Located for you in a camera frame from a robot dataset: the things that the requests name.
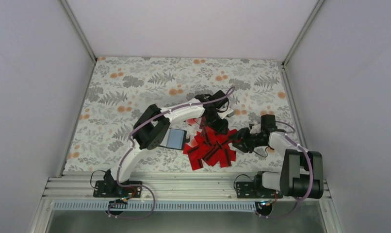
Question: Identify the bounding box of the white red-dot card top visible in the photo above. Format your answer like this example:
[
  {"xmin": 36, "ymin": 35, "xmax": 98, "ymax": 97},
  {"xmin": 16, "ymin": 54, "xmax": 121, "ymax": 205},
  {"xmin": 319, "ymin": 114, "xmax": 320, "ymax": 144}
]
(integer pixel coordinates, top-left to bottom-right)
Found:
[{"xmin": 186, "ymin": 118, "xmax": 200, "ymax": 127}]

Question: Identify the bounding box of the red card bottom left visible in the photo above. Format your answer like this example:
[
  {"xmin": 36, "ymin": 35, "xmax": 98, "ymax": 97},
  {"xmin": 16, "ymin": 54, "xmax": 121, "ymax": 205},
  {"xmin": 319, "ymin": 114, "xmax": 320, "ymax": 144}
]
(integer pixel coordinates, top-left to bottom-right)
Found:
[{"xmin": 188, "ymin": 152, "xmax": 204, "ymax": 170}]

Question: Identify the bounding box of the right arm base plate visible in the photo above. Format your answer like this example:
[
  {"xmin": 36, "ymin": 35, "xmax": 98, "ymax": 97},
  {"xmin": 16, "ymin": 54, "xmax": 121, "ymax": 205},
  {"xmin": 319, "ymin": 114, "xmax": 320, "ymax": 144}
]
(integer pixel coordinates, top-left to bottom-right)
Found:
[{"xmin": 234, "ymin": 182, "xmax": 283, "ymax": 199}]

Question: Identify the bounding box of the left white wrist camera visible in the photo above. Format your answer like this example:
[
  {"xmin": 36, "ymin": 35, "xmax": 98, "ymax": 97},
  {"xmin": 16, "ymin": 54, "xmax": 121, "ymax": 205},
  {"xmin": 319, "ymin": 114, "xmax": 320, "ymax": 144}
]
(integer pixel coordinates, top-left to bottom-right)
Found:
[{"xmin": 225, "ymin": 109, "xmax": 235, "ymax": 117}]

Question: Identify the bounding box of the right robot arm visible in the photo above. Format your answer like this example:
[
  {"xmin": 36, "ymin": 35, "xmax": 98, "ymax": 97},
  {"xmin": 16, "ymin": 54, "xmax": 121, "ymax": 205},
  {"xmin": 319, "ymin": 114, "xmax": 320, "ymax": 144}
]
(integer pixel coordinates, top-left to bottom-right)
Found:
[{"xmin": 230, "ymin": 115, "xmax": 324, "ymax": 199}]

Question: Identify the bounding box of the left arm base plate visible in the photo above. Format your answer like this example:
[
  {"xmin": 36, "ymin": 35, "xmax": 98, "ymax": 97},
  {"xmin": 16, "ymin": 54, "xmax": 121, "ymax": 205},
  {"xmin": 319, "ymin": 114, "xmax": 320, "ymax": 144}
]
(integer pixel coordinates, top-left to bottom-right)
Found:
[{"xmin": 93, "ymin": 181, "xmax": 143, "ymax": 199}]

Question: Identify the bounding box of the aluminium rail frame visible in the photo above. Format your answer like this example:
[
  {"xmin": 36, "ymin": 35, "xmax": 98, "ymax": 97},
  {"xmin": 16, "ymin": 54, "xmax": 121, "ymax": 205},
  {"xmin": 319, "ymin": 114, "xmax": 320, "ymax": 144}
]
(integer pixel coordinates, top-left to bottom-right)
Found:
[{"xmin": 30, "ymin": 172, "xmax": 342, "ymax": 233}]

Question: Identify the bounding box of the red card right edge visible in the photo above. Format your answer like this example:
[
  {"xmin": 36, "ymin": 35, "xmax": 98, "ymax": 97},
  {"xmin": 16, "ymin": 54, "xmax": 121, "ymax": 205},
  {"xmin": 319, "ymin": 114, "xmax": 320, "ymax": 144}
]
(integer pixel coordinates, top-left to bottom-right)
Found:
[{"xmin": 221, "ymin": 129, "xmax": 240, "ymax": 146}]

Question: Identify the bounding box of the red card centre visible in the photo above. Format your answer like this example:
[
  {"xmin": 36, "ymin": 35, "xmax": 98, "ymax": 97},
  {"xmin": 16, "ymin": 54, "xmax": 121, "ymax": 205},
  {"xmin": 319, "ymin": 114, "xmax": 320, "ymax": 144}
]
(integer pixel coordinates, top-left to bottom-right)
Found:
[{"xmin": 200, "ymin": 126, "xmax": 217, "ymax": 143}]

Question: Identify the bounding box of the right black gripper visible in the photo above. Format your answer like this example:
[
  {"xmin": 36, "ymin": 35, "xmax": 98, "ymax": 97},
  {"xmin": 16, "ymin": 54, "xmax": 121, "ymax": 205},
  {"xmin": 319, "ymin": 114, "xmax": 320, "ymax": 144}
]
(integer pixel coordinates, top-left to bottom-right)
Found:
[{"xmin": 228, "ymin": 127, "xmax": 266, "ymax": 153}]

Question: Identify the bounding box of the floral patterned table mat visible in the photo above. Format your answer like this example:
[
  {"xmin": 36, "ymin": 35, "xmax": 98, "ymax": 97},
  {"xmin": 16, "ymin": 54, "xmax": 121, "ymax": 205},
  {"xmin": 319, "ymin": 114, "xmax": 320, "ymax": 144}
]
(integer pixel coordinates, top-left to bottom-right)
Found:
[{"xmin": 65, "ymin": 57, "xmax": 295, "ymax": 174}]

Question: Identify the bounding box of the red card bottom middle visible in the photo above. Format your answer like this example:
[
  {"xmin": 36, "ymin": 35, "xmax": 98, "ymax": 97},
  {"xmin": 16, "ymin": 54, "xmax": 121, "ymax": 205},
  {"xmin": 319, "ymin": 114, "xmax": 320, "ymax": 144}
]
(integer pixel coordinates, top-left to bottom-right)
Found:
[{"xmin": 218, "ymin": 149, "xmax": 236, "ymax": 168}]

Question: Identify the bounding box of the red card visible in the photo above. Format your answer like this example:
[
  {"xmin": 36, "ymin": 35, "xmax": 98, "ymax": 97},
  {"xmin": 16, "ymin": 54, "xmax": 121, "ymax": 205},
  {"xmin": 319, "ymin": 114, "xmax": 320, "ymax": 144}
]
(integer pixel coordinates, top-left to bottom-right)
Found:
[
  {"xmin": 218, "ymin": 149, "xmax": 236, "ymax": 168},
  {"xmin": 200, "ymin": 126, "xmax": 217, "ymax": 143},
  {"xmin": 188, "ymin": 152, "xmax": 204, "ymax": 170}
]

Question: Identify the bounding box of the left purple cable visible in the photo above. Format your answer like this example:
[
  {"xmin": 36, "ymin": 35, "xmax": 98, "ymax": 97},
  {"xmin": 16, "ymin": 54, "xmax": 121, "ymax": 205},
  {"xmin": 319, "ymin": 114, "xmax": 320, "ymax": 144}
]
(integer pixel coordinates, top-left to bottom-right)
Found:
[{"xmin": 107, "ymin": 86, "xmax": 236, "ymax": 219}]

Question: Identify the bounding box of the black card holder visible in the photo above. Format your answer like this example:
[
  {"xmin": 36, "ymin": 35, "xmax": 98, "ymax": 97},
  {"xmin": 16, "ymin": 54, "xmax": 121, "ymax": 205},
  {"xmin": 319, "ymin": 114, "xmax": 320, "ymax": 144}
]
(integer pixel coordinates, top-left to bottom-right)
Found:
[{"xmin": 159, "ymin": 129, "xmax": 190, "ymax": 150}]

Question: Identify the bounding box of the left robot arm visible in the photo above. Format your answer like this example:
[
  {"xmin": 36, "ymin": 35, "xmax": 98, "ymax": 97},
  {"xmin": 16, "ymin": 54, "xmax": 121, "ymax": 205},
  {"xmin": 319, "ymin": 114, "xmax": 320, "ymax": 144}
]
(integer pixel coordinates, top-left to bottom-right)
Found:
[{"xmin": 102, "ymin": 86, "xmax": 235, "ymax": 197}]

